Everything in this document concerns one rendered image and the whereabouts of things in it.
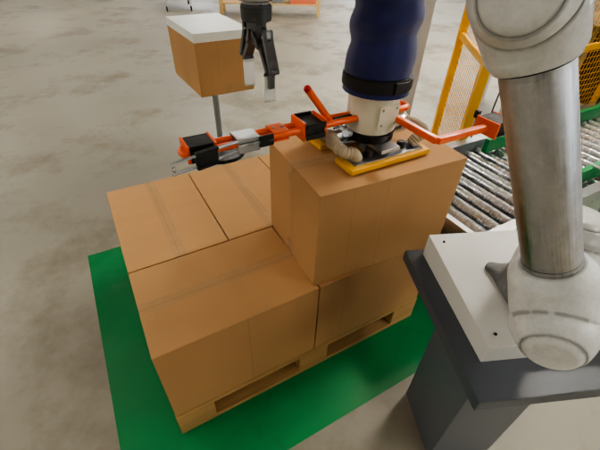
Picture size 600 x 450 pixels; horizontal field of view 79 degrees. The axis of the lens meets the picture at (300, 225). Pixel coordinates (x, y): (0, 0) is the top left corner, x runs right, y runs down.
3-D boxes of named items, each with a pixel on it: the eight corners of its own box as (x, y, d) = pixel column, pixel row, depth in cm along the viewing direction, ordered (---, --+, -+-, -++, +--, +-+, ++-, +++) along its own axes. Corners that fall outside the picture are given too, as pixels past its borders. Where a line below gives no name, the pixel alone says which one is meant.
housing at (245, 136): (252, 140, 112) (251, 127, 109) (261, 150, 107) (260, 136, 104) (229, 145, 109) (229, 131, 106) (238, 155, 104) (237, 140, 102)
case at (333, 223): (381, 192, 183) (397, 115, 157) (437, 240, 155) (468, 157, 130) (270, 223, 161) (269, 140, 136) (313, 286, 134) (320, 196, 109)
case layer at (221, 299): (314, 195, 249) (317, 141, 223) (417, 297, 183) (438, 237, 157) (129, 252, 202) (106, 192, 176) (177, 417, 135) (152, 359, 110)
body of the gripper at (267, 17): (278, 4, 85) (278, 46, 91) (262, -2, 90) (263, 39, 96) (247, 5, 82) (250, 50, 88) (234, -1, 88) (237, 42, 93)
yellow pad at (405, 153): (410, 142, 137) (412, 129, 133) (429, 154, 130) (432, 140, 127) (334, 162, 123) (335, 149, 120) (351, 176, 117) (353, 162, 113)
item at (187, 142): (210, 146, 107) (208, 130, 104) (219, 158, 102) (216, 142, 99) (181, 153, 104) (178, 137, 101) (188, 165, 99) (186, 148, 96)
